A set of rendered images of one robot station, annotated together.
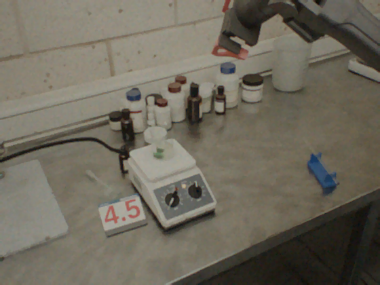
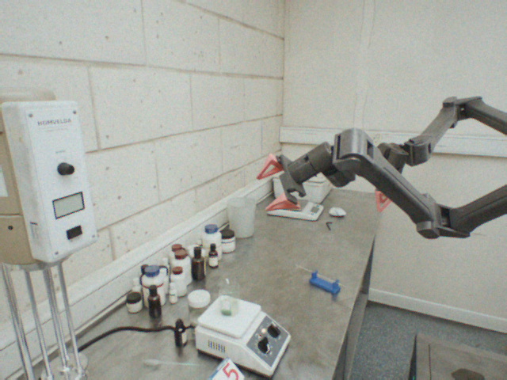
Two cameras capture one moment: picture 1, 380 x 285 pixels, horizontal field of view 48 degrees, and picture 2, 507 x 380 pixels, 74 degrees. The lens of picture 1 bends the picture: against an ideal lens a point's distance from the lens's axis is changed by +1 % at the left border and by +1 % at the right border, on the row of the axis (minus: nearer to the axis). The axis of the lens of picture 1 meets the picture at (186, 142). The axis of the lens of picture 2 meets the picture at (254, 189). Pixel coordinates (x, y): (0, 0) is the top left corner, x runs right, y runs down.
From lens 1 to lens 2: 48 cm
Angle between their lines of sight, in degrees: 37
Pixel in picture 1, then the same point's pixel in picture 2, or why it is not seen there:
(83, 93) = (96, 284)
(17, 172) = not seen: outside the picture
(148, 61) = (141, 238)
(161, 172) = (243, 325)
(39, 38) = not seen: hidden behind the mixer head
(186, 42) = (166, 215)
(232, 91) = (219, 246)
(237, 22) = (293, 180)
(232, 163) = (262, 301)
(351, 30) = (386, 172)
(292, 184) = (315, 299)
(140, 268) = not seen: outside the picture
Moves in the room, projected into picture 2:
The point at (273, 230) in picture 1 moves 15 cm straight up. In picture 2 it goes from (339, 336) to (343, 286)
